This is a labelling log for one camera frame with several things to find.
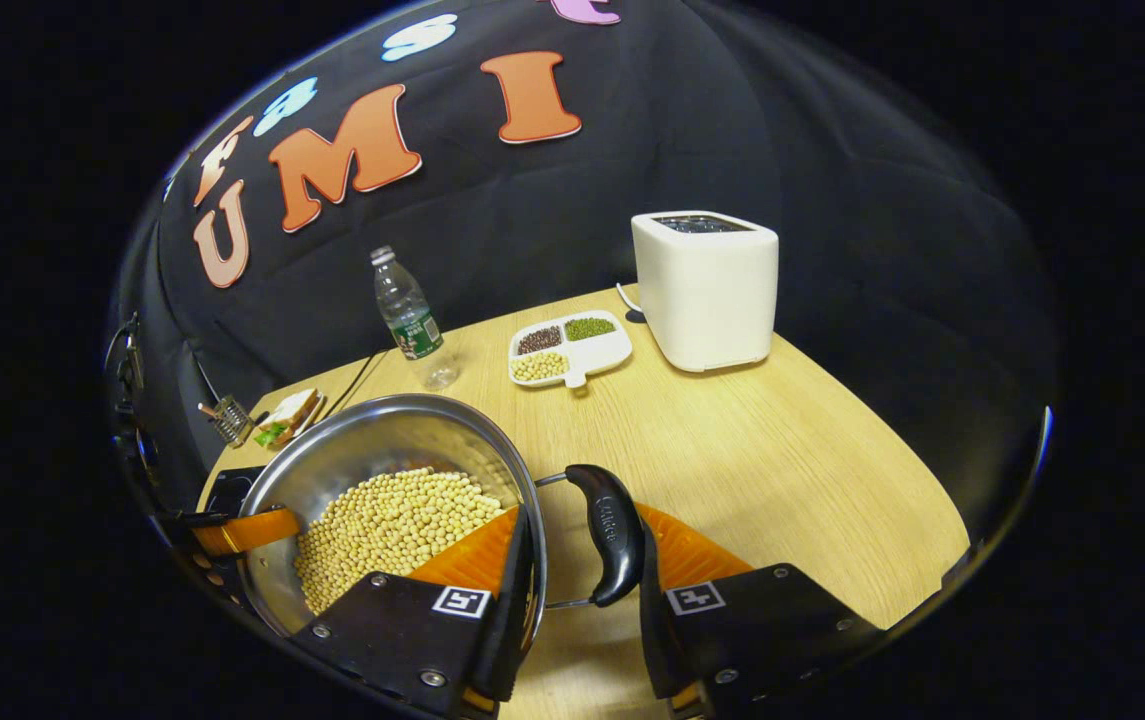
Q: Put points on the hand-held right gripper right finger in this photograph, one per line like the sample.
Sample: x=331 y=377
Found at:
x=762 y=625

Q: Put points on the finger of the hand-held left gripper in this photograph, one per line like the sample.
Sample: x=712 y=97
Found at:
x=252 y=530

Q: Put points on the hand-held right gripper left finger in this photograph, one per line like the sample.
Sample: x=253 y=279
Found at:
x=402 y=625

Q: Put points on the black induction cooktop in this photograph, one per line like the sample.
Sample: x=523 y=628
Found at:
x=230 y=490

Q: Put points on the small wooden stick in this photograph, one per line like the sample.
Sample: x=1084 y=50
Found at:
x=209 y=409

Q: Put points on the large soybean heap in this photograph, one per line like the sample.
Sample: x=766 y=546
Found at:
x=392 y=525

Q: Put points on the sandwich with lettuce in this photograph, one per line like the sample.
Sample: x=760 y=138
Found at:
x=287 y=415

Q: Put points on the clear plastic water bottle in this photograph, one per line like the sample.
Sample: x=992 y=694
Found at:
x=410 y=315

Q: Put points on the small soybean pile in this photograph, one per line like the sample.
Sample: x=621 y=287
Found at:
x=539 y=367

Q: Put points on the red bean pile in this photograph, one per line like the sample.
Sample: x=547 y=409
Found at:
x=540 y=340

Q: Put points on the white divided dish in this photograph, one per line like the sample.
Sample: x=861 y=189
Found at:
x=592 y=352

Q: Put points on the white toaster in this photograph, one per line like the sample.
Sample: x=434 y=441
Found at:
x=707 y=295

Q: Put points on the green mung bean pile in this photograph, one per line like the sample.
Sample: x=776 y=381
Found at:
x=589 y=328

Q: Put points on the black backdrop cloth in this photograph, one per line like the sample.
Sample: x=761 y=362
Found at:
x=782 y=150

